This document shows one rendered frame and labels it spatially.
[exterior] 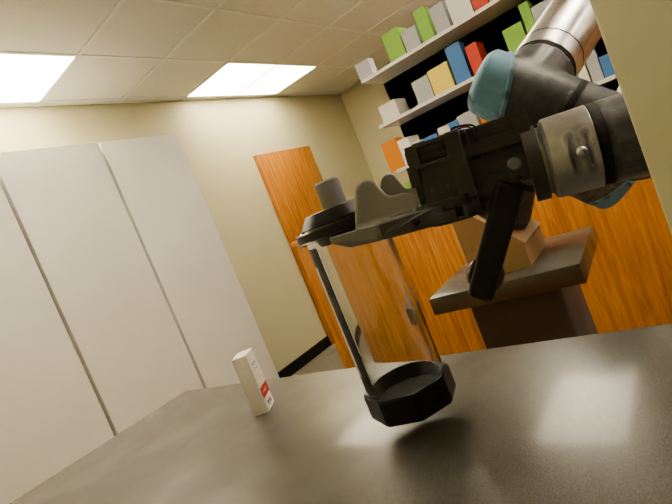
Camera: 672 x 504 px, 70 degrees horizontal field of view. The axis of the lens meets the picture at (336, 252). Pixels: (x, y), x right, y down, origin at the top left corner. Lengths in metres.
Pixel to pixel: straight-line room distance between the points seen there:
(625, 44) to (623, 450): 0.34
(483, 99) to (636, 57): 0.40
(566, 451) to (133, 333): 2.87
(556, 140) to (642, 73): 0.27
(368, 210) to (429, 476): 0.25
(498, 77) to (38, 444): 2.74
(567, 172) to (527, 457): 0.25
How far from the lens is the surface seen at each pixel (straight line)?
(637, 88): 0.19
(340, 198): 0.52
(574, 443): 0.48
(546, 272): 1.01
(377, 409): 0.54
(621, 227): 2.33
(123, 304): 3.16
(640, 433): 0.47
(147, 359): 3.18
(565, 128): 0.46
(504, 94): 0.57
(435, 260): 2.57
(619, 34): 0.19
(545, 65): 0.59
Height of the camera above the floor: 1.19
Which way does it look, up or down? 4 degrees down
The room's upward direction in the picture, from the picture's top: 22 degrees counter-clockwise
